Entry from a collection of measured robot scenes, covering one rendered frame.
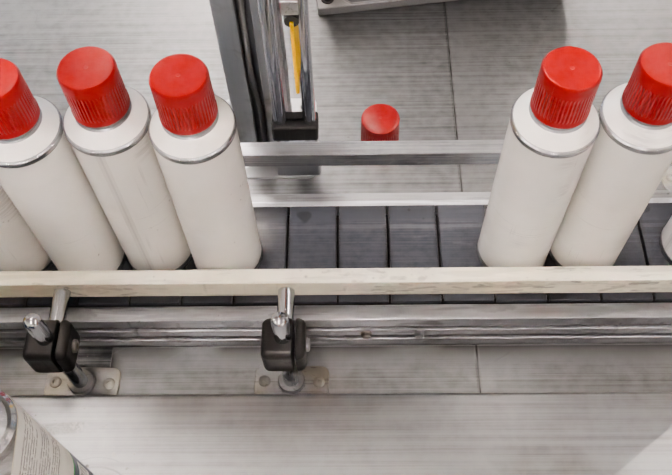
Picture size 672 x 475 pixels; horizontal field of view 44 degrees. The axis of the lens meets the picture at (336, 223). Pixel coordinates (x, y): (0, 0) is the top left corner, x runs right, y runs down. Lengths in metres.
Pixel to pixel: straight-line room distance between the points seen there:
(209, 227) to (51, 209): 0.10
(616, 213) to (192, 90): 0.28
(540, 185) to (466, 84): 0.29
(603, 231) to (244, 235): 0.24
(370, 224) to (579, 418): 0.21
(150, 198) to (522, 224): 0.24
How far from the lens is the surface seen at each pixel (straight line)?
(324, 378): 0.63
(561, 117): 0.48
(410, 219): 0.64
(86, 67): 0.48
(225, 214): 0.54
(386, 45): 0.82
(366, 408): 0.57
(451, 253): 0.63
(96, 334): 0.65
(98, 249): 0.60
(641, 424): 0.60
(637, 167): 0.52
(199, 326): 0.62
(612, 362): 0.67
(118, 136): 0.50
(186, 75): 0.46
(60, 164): 0.52
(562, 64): 0.47
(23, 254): 0.63
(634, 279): 0.60
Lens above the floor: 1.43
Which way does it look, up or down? 59 degrees down
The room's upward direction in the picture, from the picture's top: 2 degrees counter-clockwise
